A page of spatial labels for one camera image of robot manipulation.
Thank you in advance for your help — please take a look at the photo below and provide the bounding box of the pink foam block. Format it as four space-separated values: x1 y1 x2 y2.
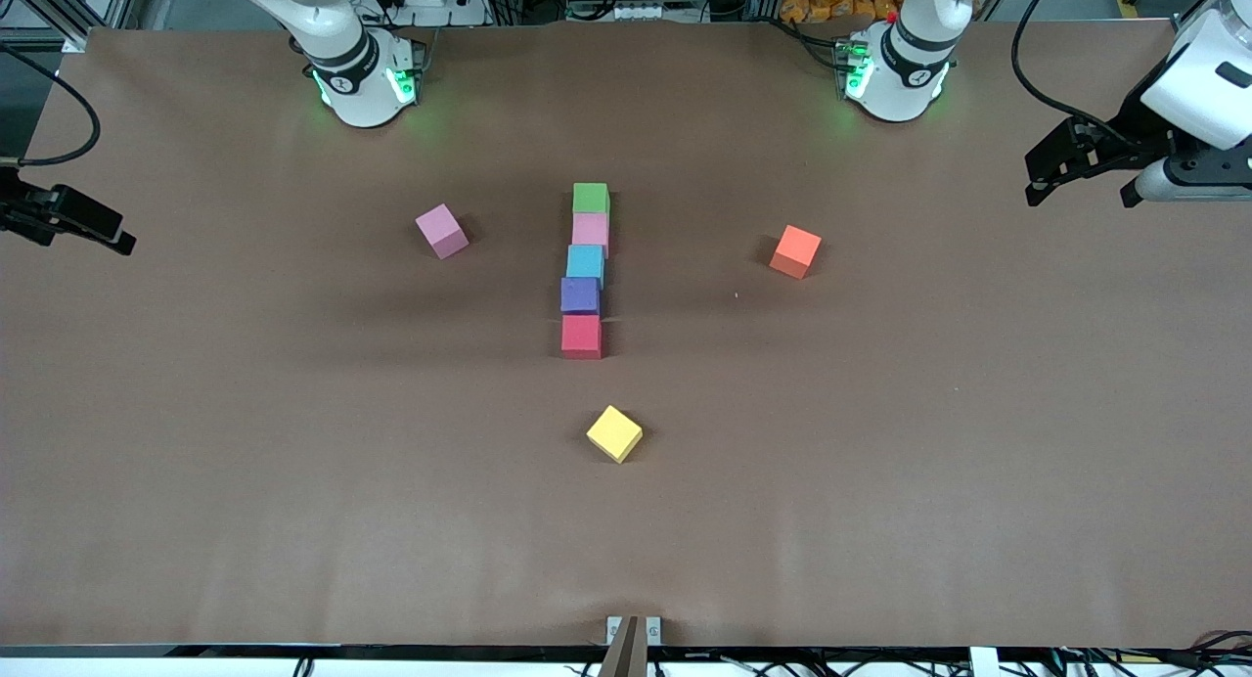
571 212 610 258
415 203 470 260

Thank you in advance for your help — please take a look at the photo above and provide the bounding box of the bundle of black cables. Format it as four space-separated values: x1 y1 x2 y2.
998 632 1252 677

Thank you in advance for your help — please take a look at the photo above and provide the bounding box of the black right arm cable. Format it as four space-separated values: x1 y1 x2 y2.
0 43 103 167

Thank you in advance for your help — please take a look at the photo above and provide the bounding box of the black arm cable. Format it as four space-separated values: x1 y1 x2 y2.
1011 0 1128 148
0 43 103 167

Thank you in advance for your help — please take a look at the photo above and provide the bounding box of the aluminium frame rail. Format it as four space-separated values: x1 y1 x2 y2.
15 0 148 42

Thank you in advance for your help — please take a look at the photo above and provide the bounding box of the brown wedge post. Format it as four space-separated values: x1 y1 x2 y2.
598 615 648 677

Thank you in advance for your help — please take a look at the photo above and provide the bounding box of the purple foam block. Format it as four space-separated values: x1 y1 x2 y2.
559 277 602 317

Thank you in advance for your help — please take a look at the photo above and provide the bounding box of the brown paper table cover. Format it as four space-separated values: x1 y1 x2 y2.
0 20 1252 651

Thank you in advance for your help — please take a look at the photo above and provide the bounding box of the orange foam block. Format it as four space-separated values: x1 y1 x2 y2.
770 225 823 280

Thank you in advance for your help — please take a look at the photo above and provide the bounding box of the yellow foam block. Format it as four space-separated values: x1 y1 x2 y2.
586 405 644 464

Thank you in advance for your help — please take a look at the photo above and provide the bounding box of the long white power strip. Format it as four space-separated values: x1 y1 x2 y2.
565 0 678 23

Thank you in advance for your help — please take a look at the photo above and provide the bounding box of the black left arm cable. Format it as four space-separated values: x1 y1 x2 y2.
1011 0 1128 148

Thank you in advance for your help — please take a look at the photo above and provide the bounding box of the red foam block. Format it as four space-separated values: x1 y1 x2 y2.
560 314 604 361

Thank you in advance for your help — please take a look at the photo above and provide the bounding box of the blue foam block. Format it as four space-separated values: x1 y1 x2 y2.
566 245 606 290

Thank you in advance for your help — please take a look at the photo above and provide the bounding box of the small metal clamp bracket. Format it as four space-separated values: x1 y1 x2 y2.
605 615 663 649

